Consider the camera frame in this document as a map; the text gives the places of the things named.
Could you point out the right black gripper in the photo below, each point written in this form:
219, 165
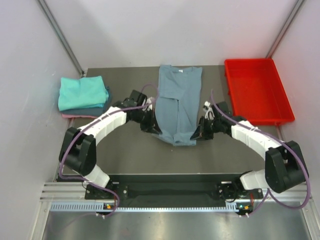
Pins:
201, 132

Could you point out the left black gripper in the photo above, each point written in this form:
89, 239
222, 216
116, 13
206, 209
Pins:
151, 126

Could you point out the grey-blue t shirt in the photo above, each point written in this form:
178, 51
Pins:
177, 106

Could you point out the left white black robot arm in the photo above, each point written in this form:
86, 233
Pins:
79, 147

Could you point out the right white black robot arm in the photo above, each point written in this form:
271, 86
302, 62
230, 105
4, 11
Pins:
284, 165

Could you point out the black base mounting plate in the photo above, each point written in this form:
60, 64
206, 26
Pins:
213, 190

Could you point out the red plastic bin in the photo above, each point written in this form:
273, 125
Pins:
256, 92

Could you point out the teal folded t shirt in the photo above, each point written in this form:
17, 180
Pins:
86, 92

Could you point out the pink folded t shirt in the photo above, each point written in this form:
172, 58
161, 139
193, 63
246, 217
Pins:
71, 116

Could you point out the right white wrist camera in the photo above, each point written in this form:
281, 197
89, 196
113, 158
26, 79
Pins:
209, 113

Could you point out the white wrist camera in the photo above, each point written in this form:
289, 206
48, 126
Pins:
148, 105
209, 113

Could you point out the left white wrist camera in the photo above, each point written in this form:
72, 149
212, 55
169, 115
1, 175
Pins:
148, 105

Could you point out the aluminium frame rail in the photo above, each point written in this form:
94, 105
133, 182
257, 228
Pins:
76, 191

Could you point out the grey slotted cable duct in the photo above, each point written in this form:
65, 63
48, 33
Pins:
104, 207

